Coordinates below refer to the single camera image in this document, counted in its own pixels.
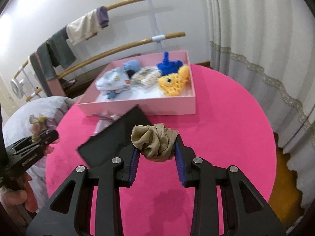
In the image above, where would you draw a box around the beige satin scrunchie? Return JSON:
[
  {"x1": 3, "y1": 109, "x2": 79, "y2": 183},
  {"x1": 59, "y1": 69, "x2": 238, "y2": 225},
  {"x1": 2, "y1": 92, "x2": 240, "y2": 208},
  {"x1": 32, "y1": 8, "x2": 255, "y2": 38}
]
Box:
[{"x1": 131, "y1": 124, "x2": 178, "y2": 162}]

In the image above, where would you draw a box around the wooden ballet bar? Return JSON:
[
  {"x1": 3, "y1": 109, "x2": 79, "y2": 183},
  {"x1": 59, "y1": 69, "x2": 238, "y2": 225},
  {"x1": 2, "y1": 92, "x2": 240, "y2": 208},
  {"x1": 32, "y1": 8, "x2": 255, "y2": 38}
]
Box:
[
  {"x1": 25, "y1": 31, "x2": 186, "y2": 102},
  {"x1": 13, "y1": 0, "x2": 178, "y2": 79}
]

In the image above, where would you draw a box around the clear pouch with mauve strap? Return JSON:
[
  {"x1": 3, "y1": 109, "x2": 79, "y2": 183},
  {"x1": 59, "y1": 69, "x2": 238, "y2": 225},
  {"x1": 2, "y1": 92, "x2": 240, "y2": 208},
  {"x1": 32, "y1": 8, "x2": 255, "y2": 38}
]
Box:
[{"x1": 93, "y1": 114, "x2": 120, "y2": 135}]

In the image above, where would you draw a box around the dark navy scrunchie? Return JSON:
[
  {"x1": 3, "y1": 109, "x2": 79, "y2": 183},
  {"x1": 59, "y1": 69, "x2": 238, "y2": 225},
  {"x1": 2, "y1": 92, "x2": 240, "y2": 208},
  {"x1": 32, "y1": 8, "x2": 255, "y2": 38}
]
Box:
[{"x1": 126, "y1": 70, "x2": 136, "y2": 78}]

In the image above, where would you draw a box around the grey pink hanging cloth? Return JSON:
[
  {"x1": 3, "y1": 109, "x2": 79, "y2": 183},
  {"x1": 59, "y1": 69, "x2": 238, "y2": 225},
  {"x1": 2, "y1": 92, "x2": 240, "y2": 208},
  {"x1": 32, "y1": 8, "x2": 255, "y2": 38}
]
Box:
[{"x1": 28, "y1": 52, "x2": 66, "y2": 96}]

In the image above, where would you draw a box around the white bar stand post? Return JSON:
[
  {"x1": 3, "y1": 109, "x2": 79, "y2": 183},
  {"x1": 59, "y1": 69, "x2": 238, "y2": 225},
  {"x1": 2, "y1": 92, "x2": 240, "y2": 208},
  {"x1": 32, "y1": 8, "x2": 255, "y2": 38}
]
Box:
[
  {"x1": 21, "y1": 68, "x2": 42, "y2": 98},
  {"x1": 143, "y1": 0, "x2": 163, "y2": 52}
]

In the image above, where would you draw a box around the cream towel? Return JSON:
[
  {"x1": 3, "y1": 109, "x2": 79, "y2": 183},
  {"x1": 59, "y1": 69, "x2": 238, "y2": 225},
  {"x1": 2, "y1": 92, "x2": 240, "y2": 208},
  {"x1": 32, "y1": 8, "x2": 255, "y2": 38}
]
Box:
[{"x1": 66, "y1": 9, "x2": 102, "y2": 45}]

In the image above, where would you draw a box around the bag of cotton swabs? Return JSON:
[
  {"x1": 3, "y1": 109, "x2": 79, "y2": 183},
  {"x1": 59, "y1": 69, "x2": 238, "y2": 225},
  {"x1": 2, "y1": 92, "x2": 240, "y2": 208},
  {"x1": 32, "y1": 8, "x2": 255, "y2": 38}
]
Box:
[{"x1": 130, "y1": 67, "x2": 162, "y2": 89}]

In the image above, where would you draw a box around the blue crochet toy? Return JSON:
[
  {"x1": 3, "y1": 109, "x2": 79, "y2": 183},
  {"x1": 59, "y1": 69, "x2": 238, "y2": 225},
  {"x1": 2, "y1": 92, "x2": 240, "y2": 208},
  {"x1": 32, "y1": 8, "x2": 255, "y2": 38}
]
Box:
[{"x1": 157, "y1": 52, "x2": 183, "y2": 76}]

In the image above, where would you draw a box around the left white bar stand post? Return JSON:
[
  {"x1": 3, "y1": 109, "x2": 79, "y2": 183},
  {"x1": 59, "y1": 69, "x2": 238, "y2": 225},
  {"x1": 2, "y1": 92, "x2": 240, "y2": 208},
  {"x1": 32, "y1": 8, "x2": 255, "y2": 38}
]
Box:
[{"x1": 21, "y1": 68, "x2": 42, "y2": 98}]

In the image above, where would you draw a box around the grey quilted bedding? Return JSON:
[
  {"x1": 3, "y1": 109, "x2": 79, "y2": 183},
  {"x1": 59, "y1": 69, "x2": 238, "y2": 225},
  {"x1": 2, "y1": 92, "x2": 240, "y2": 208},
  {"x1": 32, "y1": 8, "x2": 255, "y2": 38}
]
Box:
[{"x1": 3, "y1": 96, "x2": 75, "y2": 208}]

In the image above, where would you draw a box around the purple cloth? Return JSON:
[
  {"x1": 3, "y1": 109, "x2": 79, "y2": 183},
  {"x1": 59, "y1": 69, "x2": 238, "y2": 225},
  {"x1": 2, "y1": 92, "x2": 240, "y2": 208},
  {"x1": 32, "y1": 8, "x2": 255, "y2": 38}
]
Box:
[{"x1": 97, "y1": 6, "x2": 109, "y2": 28}]

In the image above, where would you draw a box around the dark green towel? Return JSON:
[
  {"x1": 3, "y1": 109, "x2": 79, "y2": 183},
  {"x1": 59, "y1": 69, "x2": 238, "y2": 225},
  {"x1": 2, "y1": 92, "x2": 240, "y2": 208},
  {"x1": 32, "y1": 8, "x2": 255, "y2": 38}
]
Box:
[{"x1": 36, "y1": 27, "x2": 77, "y2": 80}]

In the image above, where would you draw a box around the white pleated curtain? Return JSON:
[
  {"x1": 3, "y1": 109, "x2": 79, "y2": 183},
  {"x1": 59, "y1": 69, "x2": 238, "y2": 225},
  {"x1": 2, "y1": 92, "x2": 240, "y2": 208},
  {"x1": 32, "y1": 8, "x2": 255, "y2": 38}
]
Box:
[{"x1": 206, "y1": 0, "x2": 314, "y2": 209}]

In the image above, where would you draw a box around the pink felt table mat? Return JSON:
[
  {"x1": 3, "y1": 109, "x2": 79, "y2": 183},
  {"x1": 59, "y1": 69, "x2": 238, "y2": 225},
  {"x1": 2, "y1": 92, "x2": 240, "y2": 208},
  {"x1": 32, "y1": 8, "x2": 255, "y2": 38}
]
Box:
[{"x1": 46, "y1": 65, "x2": 277, "y2": 235}]

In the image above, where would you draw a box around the upper wooden ballet bar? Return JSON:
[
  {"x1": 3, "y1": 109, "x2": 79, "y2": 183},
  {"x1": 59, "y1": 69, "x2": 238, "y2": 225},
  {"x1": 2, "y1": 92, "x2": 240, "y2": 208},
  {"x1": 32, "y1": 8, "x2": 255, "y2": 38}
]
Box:
[{"x1": 13, "y1": 0, "x2": 178, "y2": 79}]

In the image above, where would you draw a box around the black pouch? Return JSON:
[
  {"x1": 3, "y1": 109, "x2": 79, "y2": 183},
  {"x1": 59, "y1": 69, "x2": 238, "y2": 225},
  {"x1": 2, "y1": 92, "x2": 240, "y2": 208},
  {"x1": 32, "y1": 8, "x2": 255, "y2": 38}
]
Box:
[{"x1": 77, "y1": 106, "x2": 151, "y2": 168}]

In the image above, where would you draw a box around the light blue cartoon cloth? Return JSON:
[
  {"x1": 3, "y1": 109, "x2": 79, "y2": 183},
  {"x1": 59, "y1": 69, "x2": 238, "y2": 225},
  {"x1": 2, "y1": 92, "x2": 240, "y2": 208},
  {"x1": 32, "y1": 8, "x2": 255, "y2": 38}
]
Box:
[{"x1": 95, "y1": 68, "x2": 131, "y2": 99}]

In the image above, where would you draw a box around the lower wooden ballet bar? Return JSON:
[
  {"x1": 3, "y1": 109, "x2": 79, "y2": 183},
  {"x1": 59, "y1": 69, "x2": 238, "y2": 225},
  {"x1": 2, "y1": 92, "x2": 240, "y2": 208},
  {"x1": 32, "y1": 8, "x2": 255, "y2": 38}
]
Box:
[{"x1": 25, "y1": 31, "x2": 186, "y2": 102}]

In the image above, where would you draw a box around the small white fan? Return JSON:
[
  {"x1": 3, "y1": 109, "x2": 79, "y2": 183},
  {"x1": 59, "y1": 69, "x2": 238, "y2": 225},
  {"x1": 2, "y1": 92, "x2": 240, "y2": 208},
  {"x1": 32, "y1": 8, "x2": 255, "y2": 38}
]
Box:
[{"x1": 10, "y1": 78, "x2": 25, "y2": 99}]

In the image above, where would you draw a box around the pink shallow cardboard box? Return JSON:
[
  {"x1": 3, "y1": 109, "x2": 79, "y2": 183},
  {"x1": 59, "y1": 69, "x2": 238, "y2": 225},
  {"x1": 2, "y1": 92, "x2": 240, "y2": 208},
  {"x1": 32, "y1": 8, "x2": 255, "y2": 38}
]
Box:
[{"x1": 77, "y1": 50, "x2": 196, "y2": 116}]

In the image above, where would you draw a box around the small light blue sock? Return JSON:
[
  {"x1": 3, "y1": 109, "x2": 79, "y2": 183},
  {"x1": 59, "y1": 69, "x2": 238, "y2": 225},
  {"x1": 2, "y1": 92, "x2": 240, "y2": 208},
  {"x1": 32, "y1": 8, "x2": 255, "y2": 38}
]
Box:
[{"x1": 122, "y1": 60, "x2": 141, "y2": 72}]

